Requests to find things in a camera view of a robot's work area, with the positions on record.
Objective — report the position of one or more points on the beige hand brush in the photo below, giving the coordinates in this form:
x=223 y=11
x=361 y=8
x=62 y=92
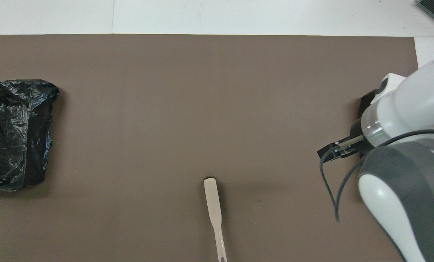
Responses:
x=212 y=196

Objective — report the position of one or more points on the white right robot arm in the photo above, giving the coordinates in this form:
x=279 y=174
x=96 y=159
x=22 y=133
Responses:
x=413 y=109

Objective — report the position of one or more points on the black bag lined trash bin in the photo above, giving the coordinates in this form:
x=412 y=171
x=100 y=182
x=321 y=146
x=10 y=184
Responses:
x=13 y=134
x=366 y=102

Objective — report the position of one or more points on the brown table mat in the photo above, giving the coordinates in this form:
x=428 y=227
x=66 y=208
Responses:
x=166 y=109

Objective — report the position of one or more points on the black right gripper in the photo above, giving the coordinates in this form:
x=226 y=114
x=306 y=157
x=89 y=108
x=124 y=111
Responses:
x=358 y=136

